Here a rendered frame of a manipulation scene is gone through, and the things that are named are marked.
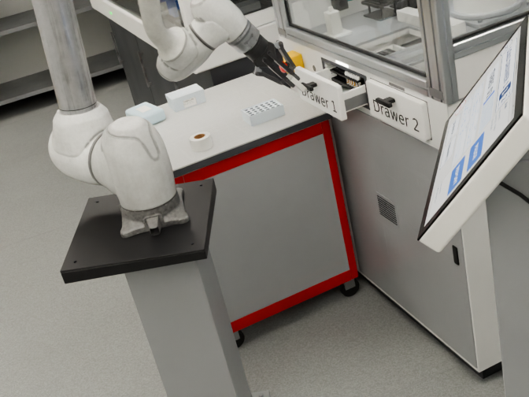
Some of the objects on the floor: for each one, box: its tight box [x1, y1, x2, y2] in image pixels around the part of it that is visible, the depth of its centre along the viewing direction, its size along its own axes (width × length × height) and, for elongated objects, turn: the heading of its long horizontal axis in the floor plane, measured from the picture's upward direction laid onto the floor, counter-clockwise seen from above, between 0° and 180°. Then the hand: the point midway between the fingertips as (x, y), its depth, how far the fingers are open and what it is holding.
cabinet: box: [290, 87, 502, 379], centre depth 284 cm, size 95×103×80 cm
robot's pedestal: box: [124, 248, 270, 397], centre depth 237 cm, size 30×30×76 cm
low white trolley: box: [153, 73, 359, 348], centre depth 302 cm, size 58×62×76 cm
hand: (296, 83), depth 247 cm, fingers closed
